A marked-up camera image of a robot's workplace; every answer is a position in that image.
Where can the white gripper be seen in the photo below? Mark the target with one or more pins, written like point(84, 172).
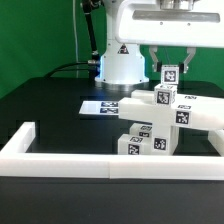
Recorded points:
point(146, 22)

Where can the white tagged block part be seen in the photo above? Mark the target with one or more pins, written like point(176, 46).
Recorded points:
point(170, 74)

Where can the white chair back frame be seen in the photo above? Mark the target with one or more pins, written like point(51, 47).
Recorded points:
point(188, 111)

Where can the white chair seat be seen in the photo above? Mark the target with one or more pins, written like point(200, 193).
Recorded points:
point(164, 139)

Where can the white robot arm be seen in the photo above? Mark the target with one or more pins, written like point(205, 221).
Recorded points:
point(124, 65)

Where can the white sheet with tags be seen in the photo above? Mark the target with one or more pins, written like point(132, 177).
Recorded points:
point(99, 108)

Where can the white U-shaped fence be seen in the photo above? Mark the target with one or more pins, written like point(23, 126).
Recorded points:
point(15, 160)

